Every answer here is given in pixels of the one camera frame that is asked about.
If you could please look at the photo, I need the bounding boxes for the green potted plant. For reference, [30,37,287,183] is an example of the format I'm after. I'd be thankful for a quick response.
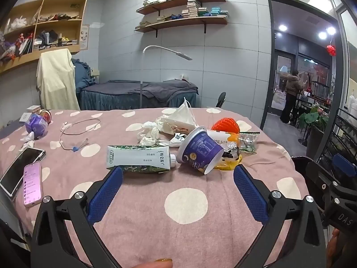
[297,105,330,159]

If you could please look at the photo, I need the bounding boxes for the pink smartphone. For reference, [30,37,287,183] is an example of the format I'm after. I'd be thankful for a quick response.
[23,161,43,208]

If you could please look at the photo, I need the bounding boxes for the cream towel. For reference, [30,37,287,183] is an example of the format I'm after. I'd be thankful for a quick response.
[37,48,81,111]

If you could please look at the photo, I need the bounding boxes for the person's left hand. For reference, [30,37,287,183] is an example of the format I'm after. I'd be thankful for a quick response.
[131,258,173,268]

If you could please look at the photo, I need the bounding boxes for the pink polka dot blanket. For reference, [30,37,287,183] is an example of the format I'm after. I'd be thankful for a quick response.
[0,107,311,268]

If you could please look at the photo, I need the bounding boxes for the white cable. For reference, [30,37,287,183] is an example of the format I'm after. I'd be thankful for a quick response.
[59,118,101,151]

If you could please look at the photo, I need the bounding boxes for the yellow snack packet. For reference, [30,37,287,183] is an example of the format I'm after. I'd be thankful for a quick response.
[213,155,243,171]

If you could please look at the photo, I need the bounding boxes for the massage bed with grey blanket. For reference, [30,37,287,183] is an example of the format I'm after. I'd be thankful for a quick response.
[79,78,199,111]

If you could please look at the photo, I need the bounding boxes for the white printed paper bag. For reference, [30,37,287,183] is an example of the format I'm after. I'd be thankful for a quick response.
[156,116,196,135]

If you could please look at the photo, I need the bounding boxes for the wall poster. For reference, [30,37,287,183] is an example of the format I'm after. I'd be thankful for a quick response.
[80,25,90,51]

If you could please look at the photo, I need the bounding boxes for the black metal rack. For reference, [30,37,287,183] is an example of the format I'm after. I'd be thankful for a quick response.
[326,107,357,159]

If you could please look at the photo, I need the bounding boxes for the white face mask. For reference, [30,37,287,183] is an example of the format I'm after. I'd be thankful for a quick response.
[163,97,199,129]

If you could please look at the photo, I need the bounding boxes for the blue cloth pile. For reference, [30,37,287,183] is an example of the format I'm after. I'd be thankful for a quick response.
[71,59,97,95]

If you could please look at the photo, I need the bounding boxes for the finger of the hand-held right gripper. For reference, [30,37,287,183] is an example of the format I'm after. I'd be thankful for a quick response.
[291,156,335,211]
[330,153,357,186]

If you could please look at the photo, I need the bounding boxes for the green and white tube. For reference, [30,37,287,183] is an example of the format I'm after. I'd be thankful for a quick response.
[106,145,177,174]

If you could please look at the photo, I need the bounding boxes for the person's right hand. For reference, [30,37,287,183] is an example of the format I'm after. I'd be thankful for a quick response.
[326,228,357,268]

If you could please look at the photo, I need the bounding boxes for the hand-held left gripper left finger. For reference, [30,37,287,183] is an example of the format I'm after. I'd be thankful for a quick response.
[31,166,125,268]

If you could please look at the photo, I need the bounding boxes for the small black and white packet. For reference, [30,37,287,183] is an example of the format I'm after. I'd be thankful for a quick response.
[167,133,188,147]

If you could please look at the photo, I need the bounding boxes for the small blue capped tube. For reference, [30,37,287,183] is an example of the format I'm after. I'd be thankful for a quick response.
[71,138,89,153]

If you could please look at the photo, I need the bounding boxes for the wall shelves with boxes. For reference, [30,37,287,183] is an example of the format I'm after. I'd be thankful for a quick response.
[135,0,230,30]

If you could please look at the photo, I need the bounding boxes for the white plastic bag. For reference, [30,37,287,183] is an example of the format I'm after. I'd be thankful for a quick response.
[4,16,29,34]

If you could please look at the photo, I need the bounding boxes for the white tissue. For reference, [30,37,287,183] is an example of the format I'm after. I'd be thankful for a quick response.
[137,121,162,146]

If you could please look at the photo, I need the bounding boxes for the clear green candy wrapper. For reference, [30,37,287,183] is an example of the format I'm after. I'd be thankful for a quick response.
[238,132,260,155]

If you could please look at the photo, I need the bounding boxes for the purple packet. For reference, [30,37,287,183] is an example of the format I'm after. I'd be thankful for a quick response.
[25,114,50,138]

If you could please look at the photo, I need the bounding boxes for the small crumpled tissue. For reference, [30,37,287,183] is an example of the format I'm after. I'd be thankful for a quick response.
[21,131,35,149]

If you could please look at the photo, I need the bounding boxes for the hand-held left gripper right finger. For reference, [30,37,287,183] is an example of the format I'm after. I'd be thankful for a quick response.
[233,164,327,268]

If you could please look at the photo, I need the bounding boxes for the purple instant food cup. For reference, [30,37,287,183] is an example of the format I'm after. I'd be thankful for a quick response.
[177,126,225,175]

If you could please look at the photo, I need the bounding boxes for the black door frame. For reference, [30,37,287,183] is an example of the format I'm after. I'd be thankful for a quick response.
[259,0,344,158]

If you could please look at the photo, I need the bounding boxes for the wooden wall shelf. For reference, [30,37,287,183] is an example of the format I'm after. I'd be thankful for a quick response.
[135,15,228,38]
[136,0,226,16]

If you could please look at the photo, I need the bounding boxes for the smartphone with white case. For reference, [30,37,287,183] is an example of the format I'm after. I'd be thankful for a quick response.
[0,147,46,197]

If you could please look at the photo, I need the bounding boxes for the wooden cubby shelf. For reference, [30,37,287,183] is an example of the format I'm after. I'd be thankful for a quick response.
[0,0,88,75]

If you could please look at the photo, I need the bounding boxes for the white floor lamp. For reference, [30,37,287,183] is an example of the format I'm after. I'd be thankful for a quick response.
[139,45,193,109]

